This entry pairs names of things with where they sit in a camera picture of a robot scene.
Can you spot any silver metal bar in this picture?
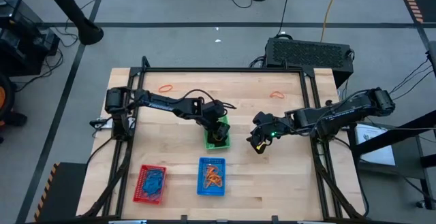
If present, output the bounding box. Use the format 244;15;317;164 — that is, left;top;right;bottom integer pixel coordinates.
108;219;148;224

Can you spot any red plastic basket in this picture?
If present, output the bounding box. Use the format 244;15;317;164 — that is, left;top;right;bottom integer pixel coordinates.
132;164;168;205

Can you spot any black metal stand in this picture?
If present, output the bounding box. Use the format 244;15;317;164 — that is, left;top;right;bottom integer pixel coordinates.
349;110;436;211

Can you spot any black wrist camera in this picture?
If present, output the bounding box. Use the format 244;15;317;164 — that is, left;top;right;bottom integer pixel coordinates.
203;100;227;118
269;120;291;137

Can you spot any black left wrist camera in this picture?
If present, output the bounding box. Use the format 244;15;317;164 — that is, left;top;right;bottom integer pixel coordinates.
203;100;227;118

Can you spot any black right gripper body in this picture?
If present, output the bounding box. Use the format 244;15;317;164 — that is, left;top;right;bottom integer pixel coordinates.
246;110;285;155

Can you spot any black floor cable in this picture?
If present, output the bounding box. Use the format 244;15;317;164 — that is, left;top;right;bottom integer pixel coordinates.
15;48;65;92
366;57;435;116

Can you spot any long black cable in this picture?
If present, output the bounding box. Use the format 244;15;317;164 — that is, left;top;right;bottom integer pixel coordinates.
276;0;293;37

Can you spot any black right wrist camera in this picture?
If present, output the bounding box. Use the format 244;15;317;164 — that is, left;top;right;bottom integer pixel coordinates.
269;120;291;137

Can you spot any black equipment rack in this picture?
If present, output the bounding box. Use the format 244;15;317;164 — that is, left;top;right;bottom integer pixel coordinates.
0;0;61;77

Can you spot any black pole with round base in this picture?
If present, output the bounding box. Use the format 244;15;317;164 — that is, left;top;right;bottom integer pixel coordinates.
36;0;105;46

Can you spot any yellow cable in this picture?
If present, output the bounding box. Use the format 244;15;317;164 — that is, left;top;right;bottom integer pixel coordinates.
320;0;343;44

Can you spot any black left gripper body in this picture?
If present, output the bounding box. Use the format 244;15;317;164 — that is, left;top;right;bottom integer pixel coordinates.
196;113;226;135

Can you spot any black perforated computer case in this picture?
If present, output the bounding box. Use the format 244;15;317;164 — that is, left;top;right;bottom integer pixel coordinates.
264;37;355;89

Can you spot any green plastic basket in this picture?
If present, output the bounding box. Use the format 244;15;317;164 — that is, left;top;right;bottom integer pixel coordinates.
203;114;232;150

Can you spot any black left camera cable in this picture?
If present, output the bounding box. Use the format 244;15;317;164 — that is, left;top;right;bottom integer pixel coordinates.
178;88;238;111

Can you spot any orange and black machine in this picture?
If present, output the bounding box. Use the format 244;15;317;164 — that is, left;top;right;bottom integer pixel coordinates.
0;74;29;145

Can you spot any white paper sheet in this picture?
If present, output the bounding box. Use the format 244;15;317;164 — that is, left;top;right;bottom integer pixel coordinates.
354;123;396;166

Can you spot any blue plastic basket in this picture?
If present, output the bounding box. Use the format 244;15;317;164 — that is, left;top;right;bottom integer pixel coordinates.
196;157;227;197

